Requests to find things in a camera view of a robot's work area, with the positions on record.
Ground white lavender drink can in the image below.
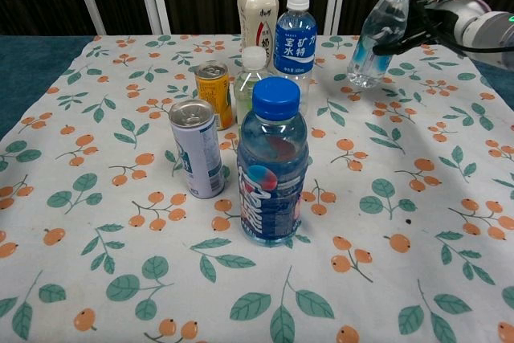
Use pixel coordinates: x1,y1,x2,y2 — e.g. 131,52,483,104
168,99,226,200

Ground blue sports drink bottle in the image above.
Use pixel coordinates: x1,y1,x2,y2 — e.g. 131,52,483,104
236,76,310,249

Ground clear blue cap bottle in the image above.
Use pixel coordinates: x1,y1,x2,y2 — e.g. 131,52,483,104
347,0,419,90

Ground blue label bottle white cap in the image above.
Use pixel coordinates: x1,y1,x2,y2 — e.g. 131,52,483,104
273,0,319,117

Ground orange drink can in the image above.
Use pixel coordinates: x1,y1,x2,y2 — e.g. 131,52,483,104
195,60,235,132

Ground small clear bottle green liquid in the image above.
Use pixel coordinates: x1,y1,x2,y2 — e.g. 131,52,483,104
234,46,275,137

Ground floral orange green tablecloth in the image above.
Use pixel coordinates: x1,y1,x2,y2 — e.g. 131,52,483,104
0,33,514,343

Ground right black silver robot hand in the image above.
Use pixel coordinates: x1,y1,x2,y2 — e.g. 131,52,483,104
372,0,492,55

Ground milk tea bottle white cap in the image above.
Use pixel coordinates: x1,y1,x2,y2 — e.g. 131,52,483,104
236,0,280,57

